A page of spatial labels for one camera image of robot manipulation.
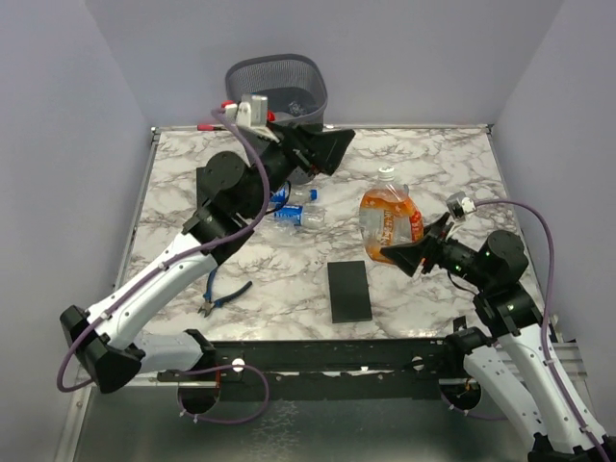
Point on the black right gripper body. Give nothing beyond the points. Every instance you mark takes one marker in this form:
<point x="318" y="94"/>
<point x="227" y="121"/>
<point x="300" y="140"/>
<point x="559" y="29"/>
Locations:
<point x="449" y="253"/>

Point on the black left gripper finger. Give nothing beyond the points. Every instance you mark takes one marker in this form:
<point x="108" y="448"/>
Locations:
<point x="302" y="131"/>
<point x="327" y="149"/>

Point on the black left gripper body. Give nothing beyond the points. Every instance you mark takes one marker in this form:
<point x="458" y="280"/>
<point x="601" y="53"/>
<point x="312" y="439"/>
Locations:
<point x="289" y="158"/>

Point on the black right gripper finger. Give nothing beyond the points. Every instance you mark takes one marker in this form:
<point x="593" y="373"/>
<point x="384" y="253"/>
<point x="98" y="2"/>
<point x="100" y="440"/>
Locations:
<point x="406" y="257"/>
<point x="438" y="229"/>

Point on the Starbucks latte bottle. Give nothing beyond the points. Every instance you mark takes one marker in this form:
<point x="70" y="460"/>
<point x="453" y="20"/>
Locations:
<point x="299" y="107"/>

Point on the crushed orange plastic bottle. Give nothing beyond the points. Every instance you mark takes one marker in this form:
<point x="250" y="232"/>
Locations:
<point x="388" y="215"/>

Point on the pepsi bottle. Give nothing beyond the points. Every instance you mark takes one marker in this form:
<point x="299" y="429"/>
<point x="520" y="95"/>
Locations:
<point x="297" y="196"/>
<point x="308" y="216"/>

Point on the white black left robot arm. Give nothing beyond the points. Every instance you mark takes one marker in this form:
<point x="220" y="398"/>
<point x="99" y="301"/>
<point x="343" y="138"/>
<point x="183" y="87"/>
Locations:
<point x="108" y="339"/>

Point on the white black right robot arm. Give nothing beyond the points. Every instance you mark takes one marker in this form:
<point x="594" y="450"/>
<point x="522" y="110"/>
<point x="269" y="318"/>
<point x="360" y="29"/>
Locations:
<point x="513" y="361"/>

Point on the grey mesh waste bin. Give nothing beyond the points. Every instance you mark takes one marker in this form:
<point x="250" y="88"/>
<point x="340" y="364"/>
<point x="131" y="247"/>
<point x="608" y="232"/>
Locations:
<point x="280" y="78"/>

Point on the black block near centre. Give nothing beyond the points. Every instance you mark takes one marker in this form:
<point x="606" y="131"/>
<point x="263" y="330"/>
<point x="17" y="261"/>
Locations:
<point x="349" y="292"/>

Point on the black block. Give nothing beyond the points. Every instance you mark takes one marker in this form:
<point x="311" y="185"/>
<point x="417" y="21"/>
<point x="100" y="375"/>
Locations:
<point x="349" y="292"/>
<point x="200" y="177"/>

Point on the black block far left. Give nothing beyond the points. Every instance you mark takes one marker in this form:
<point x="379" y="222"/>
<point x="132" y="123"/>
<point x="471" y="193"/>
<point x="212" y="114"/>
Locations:
<point x="200" y="177"/>

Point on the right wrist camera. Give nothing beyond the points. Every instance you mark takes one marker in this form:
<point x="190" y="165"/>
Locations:
<point x="460" y="206"/>

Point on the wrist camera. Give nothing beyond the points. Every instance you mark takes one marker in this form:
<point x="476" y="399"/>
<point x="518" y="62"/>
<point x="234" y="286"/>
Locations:
<point x="460" y="206"/>
<point x="252" y="111"/>

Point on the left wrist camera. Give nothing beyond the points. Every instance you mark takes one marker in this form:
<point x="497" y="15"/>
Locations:
<point x="252" y="111"/>

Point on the red handled screwdriver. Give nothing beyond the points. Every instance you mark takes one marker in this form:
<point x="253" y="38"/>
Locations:
<point x="210" y="128"/>

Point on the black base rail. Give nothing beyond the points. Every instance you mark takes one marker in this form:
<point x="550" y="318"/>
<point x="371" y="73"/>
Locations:
<point x="329" y="370"/>

